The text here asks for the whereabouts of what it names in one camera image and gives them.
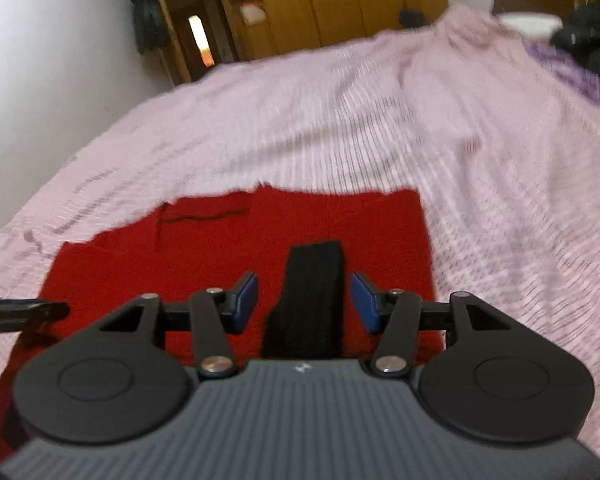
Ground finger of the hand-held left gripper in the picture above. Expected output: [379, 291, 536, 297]
[0, 298, 71, 336]

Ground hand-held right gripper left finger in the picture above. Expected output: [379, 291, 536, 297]
[99, 271, 259, 378]

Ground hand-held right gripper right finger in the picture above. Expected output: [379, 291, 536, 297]
[350, 273, 511, 378]

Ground red knitted sweater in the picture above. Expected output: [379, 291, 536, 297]
[0, 185, 443, 466]

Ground dark hanging clothes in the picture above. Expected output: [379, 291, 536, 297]
[129, 0, 170, 56]

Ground pink checked bed sheet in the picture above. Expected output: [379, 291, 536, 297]
[0, 4, 600, 461]

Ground wooden door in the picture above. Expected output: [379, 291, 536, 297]
[145, 0, 241, 83]

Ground white pink box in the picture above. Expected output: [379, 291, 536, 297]
[240, 2, 269, 26]

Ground small black object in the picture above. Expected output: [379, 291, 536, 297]
[399, 9, 429, 29]

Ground wooden wardrobe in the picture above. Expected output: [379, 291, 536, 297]
[210, 0, 448, 61]

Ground purple cloth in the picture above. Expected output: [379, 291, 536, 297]
[525, 42, 600, 113]

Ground white pillow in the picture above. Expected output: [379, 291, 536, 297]
[497, 12, 564, 37]

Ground black jacket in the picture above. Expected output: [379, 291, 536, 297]
[550, 2, 600, 83]

